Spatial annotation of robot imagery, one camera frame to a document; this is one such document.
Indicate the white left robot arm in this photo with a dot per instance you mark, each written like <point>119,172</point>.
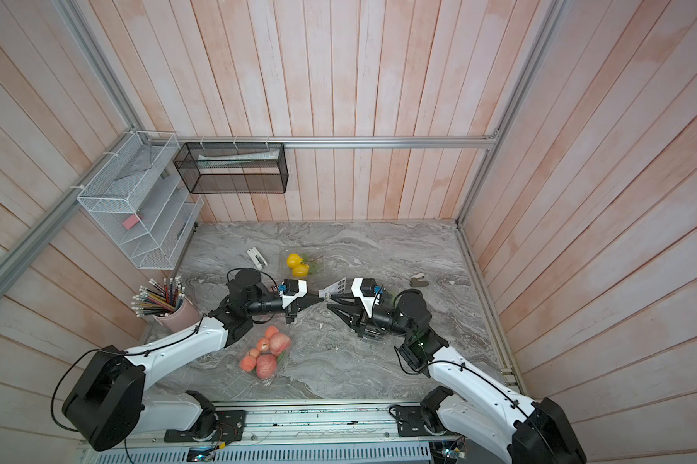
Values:
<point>108,402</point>

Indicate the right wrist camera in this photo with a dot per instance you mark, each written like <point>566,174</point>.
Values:
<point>367,293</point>

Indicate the yellow lemon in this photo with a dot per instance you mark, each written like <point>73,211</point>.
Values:
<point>294,260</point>
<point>301,271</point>

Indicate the clear box of lemons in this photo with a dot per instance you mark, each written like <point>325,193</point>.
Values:
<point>312,257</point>

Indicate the small brown white object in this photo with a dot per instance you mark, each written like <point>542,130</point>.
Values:
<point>419,280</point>

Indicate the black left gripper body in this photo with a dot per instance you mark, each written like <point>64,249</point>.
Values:
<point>273,305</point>

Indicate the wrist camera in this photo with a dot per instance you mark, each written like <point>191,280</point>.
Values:
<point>367,293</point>
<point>291,290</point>

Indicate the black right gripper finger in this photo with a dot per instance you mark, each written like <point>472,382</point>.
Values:
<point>353,318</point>
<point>341,301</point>

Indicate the pink eraser on shelf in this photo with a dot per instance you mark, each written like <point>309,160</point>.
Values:
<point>131,221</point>

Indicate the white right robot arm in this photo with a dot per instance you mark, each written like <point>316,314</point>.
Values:
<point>467,401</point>

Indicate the pink cup of pencils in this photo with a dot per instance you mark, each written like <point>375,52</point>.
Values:
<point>167,303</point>

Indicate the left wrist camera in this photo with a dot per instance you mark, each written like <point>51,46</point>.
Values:
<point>291,290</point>

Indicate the yellow lemon upper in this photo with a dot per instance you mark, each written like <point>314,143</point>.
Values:
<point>294,260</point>

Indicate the black mesh wall basket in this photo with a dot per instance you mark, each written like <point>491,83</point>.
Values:
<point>209,167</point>

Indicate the yellow lemon lower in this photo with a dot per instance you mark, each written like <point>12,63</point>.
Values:
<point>301,271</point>

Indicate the clear box of apples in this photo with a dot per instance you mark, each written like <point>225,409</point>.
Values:
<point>264,352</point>

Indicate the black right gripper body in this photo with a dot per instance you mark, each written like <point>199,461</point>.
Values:
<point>390,321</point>

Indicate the white mesh wall shelf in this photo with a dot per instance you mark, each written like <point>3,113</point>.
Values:
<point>135,179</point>

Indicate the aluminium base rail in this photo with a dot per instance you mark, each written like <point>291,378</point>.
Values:
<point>323,431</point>

